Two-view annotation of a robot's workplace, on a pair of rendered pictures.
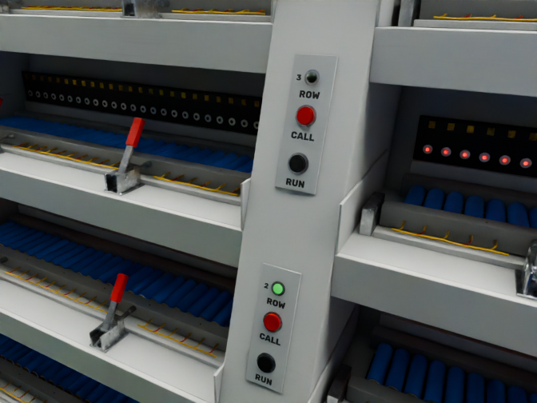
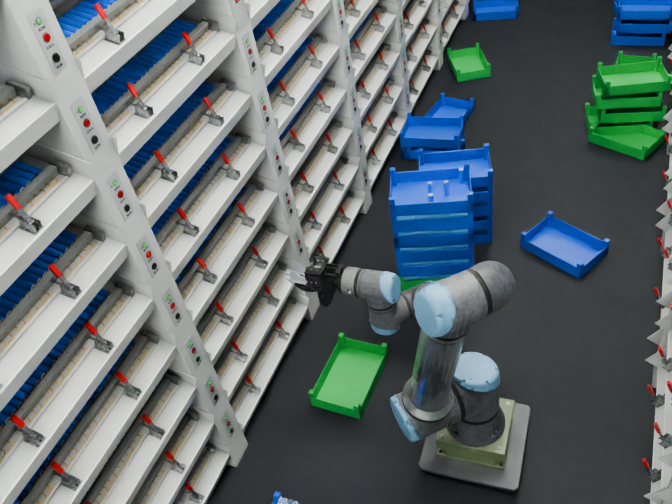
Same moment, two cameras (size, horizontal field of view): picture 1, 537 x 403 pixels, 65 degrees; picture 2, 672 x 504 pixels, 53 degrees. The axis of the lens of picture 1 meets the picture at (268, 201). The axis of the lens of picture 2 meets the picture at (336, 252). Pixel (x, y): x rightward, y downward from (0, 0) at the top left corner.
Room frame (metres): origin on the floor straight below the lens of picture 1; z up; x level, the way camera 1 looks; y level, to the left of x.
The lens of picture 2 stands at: (0.07, 1.90, 2.09)
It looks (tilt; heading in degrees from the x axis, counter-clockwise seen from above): 42 degrees down; 275
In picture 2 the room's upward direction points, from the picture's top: 12 degrees counter-clockwise
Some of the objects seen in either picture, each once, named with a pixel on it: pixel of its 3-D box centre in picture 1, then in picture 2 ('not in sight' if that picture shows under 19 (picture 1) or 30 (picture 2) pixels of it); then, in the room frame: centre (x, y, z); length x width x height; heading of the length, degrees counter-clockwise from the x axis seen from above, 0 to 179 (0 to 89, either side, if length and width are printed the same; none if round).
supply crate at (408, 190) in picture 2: not in sight; (430, 188); (-0.13, -0.09, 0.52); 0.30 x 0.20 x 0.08; 173
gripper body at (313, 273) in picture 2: not in sight; (326, 276); (0.26, 0.42, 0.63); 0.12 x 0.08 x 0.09; 156
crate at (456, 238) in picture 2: not in sight; (432, 221); (-0.13, -0.09, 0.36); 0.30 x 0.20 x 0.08; 173
